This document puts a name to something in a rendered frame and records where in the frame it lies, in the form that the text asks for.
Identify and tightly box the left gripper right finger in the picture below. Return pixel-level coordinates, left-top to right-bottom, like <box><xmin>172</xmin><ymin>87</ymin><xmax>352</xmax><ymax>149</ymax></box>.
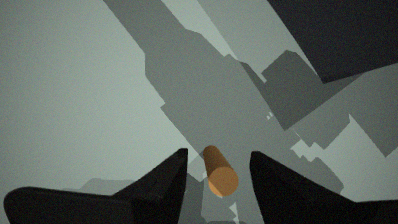
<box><xmin>249</xmin><ymin>151</ymin><xmax>398</xmax><ymax>224</ymax></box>

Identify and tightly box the orange-brown wooden peg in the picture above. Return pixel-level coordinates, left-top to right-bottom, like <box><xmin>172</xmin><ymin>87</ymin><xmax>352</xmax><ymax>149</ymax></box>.
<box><xmin>203</xmin><ymin>145</ymin><xmax>239</xmax><ymax>196</ymax></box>

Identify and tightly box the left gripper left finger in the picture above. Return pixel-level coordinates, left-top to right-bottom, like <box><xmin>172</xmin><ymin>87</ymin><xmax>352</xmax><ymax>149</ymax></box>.
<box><xmin>3</xmin><ymin>148</ymin><xmax>188</xmax><ymax>224</ymax></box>

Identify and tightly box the dark grey open box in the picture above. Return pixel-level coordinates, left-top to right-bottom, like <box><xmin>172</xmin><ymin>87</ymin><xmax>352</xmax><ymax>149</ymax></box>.
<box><xmin>267</xmin><ymin>0</ymin><xmax>398</xmax><ymax>84</ymax></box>

